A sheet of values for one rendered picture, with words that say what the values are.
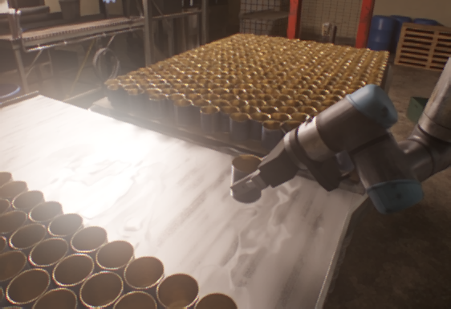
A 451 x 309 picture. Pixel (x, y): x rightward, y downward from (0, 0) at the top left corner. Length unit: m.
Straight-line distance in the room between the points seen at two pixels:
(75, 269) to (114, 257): 0.07
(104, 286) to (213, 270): 0.21
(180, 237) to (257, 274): 0.19
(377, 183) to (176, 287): 0.38
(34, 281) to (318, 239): 0.58
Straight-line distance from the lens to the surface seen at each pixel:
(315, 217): 0.82
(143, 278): 0.65
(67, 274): 0.67
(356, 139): 0.50
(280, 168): 0.55
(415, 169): 0.53
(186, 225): 0.77
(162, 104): 1.22
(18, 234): 0.75
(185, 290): 0.61
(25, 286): 0.68
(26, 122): 1.45
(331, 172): 0.59
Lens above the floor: 1.61
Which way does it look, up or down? 26 degrees down
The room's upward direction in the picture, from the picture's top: 1 degrees clockwise
